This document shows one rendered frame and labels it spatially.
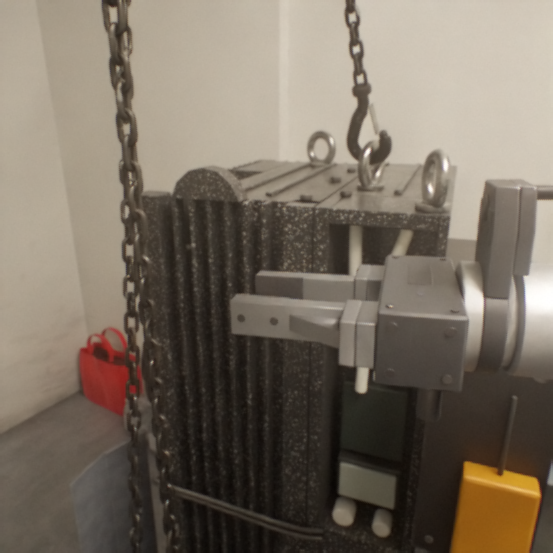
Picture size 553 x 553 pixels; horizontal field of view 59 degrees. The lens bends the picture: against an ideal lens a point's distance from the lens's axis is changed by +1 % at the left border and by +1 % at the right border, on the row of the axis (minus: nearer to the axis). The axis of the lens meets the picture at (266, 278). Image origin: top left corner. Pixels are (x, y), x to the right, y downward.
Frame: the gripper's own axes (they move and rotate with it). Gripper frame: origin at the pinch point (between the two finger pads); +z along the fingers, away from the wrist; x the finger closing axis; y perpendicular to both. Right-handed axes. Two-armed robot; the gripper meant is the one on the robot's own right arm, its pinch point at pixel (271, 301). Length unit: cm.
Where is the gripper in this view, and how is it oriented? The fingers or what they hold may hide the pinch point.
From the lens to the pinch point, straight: 36.8
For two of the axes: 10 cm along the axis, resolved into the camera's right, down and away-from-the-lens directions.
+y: 0.3, 9.5, 3.0
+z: -9.6, -0.6, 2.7
